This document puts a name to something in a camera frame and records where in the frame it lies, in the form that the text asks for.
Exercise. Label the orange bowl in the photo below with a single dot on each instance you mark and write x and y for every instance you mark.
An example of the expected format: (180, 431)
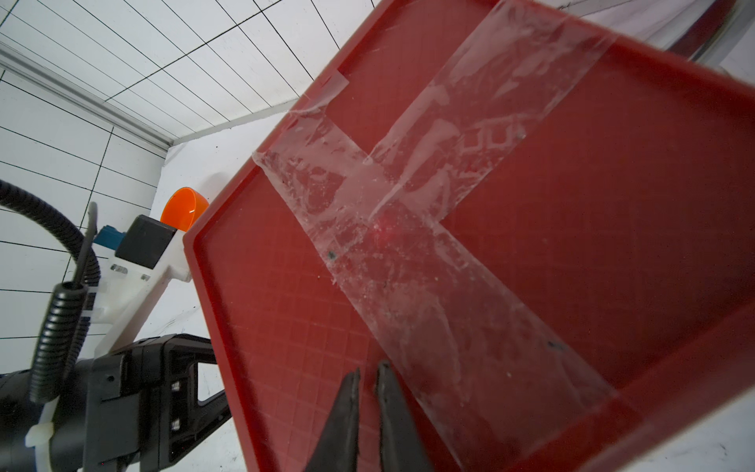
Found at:
(184, 208)

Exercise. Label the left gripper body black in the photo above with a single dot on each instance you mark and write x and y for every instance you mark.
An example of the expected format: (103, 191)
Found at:
(138, 405)

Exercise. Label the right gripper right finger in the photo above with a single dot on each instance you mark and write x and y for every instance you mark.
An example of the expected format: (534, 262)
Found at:
(400, 446)

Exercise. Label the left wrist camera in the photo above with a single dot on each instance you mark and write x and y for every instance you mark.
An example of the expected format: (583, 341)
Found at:
(134, 279)

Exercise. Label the red drawer cabinet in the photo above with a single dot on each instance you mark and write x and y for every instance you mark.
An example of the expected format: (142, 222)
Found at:
(546, 228)

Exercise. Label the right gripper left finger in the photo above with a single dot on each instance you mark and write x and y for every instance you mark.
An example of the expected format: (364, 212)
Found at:
(337, 447)

